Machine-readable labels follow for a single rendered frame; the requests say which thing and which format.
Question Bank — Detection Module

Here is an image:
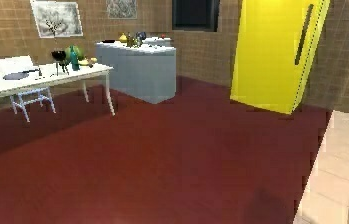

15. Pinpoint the teal bottle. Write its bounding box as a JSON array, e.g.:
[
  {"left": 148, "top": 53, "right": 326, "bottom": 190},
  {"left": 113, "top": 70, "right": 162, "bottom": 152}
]
[{"left": 69, "top": 45, "right": 81, "bottom": 72}]

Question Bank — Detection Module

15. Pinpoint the dark window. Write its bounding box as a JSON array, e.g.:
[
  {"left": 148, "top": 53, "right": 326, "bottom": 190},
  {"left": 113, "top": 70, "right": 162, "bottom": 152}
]
[{"left": 171, "top": 0, "right": 221, "bottom": 33}]

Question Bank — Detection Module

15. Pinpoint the grey kitchen counter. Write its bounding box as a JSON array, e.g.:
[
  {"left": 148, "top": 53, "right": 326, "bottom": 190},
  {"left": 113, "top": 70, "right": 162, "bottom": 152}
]
[{"left": 95, "top": 36, "right": 178, "bottom": 105}]

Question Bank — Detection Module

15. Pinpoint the white chair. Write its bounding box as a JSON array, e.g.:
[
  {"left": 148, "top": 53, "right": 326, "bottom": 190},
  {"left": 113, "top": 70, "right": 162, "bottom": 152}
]
[{"left": 0, "top": 55, "right": 57, "bottom": 123}]

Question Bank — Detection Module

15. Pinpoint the green round melon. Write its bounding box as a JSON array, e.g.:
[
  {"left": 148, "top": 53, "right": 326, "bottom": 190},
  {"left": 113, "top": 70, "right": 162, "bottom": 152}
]
[{"left": 64, "top": 45, "right": 86, "bottom": 62}]

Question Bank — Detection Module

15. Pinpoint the white dining table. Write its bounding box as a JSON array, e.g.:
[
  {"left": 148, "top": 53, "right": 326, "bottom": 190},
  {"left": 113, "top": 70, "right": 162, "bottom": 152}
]
[{"left": 0, "top": 61, "right": 116, "bottom": 117}]

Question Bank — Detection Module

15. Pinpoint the yellow fridge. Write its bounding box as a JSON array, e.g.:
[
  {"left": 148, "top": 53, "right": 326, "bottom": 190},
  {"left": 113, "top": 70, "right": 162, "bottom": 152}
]
[{"left": 229, "top": 0, "right": 332, "bottom": 116}]

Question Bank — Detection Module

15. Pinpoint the small framed grey picture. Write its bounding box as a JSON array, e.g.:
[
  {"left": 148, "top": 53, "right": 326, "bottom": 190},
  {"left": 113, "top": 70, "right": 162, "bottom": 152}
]
[{"left": 106, "top": 0, "right": 139, "bottom": 20}]

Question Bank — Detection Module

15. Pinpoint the olive green bottle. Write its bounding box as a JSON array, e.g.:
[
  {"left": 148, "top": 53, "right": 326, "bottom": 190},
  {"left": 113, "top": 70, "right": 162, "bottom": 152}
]
[{"left": 126, "top": 33, "right": 140, "bottom": 48}]

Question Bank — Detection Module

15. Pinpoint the black bowl on stand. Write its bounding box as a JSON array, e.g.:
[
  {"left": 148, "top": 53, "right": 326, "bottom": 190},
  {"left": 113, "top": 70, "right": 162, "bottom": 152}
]
[{"left": 51, "top": 49, "right": 70, "bottom": 76}]

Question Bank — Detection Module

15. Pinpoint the yellow fruit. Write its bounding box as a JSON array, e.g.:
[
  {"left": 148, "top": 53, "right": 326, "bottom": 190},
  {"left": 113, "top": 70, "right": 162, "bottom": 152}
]
[{"left": 77, "top": 57, "right": 98, "bottom": 68}]

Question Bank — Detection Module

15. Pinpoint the large framed grey picture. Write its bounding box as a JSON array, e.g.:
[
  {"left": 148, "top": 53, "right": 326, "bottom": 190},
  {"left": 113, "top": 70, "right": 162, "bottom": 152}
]
[{"left": 29, "top": 0, "right": 84, "bottom": 39}]

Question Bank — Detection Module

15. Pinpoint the dark grey flat plate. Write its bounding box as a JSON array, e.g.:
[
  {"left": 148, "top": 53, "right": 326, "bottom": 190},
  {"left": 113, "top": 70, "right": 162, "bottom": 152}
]
[{"left": 2, "top": 71, "right": 31, "bottom": 81}]

